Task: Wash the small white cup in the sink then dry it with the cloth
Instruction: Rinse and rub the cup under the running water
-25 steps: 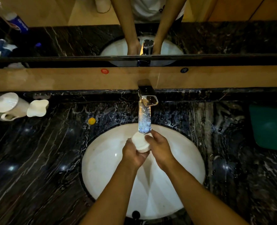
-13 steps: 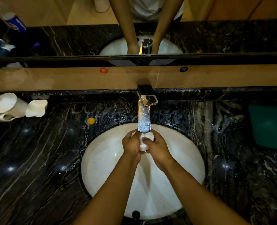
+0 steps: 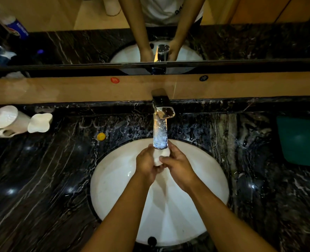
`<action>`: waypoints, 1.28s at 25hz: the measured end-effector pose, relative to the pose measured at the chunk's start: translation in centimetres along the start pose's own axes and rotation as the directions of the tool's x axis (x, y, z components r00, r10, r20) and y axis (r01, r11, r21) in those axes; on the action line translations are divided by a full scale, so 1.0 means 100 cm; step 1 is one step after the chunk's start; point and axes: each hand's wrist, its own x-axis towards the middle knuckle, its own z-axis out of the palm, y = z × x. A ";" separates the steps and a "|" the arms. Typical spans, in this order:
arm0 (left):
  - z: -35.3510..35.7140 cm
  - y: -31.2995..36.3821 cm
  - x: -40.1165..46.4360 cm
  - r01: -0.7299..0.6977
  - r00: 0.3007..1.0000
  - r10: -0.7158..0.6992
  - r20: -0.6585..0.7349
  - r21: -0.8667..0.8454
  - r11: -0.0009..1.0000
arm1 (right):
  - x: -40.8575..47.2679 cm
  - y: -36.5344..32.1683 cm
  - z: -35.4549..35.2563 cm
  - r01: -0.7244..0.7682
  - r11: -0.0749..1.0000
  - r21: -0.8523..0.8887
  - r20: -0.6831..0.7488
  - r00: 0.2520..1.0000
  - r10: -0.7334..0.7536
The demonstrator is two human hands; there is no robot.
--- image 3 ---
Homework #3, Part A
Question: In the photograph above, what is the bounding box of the black-framed wall mirror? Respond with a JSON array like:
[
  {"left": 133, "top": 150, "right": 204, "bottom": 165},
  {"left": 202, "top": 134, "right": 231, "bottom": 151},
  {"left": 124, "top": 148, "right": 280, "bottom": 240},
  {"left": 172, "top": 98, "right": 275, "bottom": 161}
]
[{"left": 0, "top": 0, "right": 310, "bottom": 78}]

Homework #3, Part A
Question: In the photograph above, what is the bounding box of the white flower-shaped dish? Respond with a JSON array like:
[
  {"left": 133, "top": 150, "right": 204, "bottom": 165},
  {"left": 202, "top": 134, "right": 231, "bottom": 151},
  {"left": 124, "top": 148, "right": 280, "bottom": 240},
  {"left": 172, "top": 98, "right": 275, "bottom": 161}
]
[{"left": 27, "top": 113, "right": 53, "bottom": 134}]

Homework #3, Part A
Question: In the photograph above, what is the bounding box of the white ceramic lidded mug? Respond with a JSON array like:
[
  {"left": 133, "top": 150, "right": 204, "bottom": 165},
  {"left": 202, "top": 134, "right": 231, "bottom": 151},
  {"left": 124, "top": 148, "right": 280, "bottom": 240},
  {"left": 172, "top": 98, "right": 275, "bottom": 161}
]
[{"left": 0, "top": 105, "right": 31, "bottom": 139}]

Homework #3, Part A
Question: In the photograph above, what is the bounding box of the white oval sink basin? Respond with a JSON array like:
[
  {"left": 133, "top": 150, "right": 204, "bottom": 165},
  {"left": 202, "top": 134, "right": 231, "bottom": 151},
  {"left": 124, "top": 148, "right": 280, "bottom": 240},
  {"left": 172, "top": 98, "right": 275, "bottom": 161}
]
[{"left": 90, "top": 139, "right": 230, "bottom": 247}]

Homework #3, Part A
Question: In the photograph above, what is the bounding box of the person's right hand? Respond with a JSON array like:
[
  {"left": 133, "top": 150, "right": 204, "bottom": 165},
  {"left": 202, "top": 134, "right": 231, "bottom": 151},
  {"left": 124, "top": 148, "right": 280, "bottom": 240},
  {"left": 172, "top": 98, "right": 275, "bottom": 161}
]
[{"left": 159, "top": 141, "right": 199, "bottom": 193}]

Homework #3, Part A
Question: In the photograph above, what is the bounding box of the small white cup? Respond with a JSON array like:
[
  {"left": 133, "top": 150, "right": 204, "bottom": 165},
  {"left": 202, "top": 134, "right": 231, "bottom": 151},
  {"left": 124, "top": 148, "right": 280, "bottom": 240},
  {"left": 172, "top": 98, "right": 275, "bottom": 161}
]
[{"left": 153, "top": 147, "right": 171, "bottom": 167}]

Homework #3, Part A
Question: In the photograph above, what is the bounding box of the person's left hand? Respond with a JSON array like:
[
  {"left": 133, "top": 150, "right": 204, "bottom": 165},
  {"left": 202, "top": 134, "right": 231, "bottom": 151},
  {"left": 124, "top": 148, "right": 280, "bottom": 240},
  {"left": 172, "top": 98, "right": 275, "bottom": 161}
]
[{"left": 135, "top": 144, "right": 166, "bottom": 186}]

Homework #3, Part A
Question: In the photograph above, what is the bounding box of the person's left forearm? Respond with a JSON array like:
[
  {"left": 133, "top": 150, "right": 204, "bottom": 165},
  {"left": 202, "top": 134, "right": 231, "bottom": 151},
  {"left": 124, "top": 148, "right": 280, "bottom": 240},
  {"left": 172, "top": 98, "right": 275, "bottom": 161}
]
[{"left": 81, "top": 173, "right": 155, "bottom": 252}]

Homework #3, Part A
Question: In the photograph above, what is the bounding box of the green rectangular mat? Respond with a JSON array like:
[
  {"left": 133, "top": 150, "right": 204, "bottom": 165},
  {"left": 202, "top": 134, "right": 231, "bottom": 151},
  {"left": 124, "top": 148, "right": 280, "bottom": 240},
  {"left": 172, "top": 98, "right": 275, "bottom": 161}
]
[{"left": 277, "top": 115, "right": 310, "bottom": 168}]

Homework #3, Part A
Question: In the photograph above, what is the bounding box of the person's right forearm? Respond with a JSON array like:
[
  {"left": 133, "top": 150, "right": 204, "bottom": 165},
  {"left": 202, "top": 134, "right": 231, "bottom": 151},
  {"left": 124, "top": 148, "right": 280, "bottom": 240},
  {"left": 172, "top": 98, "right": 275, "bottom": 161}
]
[{"left": 187, "top": 175, "right": 276, "bottom": 252}]

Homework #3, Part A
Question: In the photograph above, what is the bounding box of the chrome faucet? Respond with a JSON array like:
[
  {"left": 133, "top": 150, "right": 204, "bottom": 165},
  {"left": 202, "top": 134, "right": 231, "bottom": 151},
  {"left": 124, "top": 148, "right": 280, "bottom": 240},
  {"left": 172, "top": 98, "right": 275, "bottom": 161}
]
[{"left": 151, "top": 88, "right": 176, "bottom": 150}]

